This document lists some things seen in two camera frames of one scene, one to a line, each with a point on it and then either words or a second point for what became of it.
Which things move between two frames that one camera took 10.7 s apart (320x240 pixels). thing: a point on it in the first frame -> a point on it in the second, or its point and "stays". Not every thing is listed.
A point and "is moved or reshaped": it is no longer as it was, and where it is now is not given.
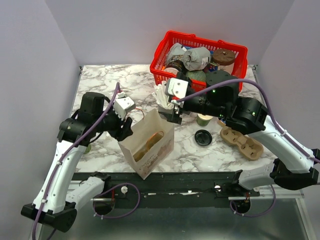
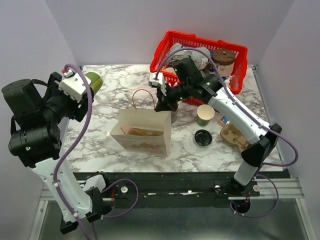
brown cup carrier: x=150 y=142 -> x=130 y=131
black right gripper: x=174 y=117 -> x=163 y=105
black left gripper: x=126 y=130 -> x=76 y=111
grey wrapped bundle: x=196 y=59 stays
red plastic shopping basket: x=189 y=40 stays
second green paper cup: x=203 y=120 stays
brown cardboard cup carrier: x=249 y=147 stays
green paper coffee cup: x=88 y=149 -> x=96 y=81
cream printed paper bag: x=151 y=141 is moved or reshaped
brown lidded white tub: x=224 y=58 stays
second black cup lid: x=203 y=137 stays
